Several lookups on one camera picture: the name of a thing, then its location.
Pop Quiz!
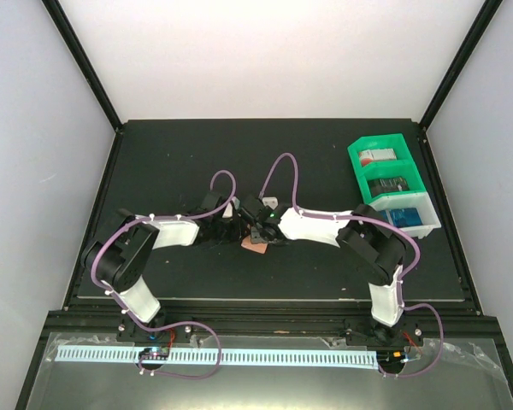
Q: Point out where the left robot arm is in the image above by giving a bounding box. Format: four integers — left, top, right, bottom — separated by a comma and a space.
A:
80, 191, 239, 341

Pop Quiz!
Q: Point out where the black frame post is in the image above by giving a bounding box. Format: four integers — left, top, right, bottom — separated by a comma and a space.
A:
42, 0, 123, 132
419, 0, 503, 132

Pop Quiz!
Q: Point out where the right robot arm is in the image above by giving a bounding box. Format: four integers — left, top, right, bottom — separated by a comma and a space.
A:
237, 196, 420, 344

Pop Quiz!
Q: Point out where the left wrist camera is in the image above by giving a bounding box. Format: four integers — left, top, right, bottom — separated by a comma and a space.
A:
222, 196, 239, 220

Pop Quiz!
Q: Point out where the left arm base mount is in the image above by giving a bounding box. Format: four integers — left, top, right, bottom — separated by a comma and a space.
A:
115, 311, 193, 371

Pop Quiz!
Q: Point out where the right black frame post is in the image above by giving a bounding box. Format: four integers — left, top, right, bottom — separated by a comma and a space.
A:
419, 0, 503, 132

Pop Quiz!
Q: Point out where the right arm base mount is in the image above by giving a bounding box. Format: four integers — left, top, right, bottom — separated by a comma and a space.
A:
341, 317, 423, 348

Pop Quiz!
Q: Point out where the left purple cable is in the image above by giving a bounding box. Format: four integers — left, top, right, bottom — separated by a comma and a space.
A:
88, 170, 239, 379

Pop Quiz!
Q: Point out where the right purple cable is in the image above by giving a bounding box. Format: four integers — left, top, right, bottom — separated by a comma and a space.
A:
259, 153, 445, 380

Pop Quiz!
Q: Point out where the left black frame post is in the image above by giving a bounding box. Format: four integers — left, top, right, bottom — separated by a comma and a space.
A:
42, 0, 123, 132

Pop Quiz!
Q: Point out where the white slotted cable duct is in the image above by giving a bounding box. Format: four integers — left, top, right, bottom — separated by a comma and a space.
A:
55, 345, 379, 370

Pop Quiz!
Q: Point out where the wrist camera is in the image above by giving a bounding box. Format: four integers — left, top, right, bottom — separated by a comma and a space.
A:
262, 196, 279, 209
222, 196, 239, 220

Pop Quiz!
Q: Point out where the black card stack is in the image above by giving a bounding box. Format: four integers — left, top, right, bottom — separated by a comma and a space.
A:
368, 177, 410, 197

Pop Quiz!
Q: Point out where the blue card stack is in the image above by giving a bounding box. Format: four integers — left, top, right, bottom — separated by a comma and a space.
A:
380, 208, 422, 229

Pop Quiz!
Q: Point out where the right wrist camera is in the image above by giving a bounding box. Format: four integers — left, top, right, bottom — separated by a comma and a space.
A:
262, 196, 279, 209

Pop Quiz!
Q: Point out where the purple cable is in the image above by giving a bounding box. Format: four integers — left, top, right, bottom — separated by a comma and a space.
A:
88, 170, 239, 379
259, 153, 445, 380

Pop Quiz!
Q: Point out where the green and white card bin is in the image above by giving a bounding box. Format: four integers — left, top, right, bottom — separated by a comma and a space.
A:
347, 133, 441, 239

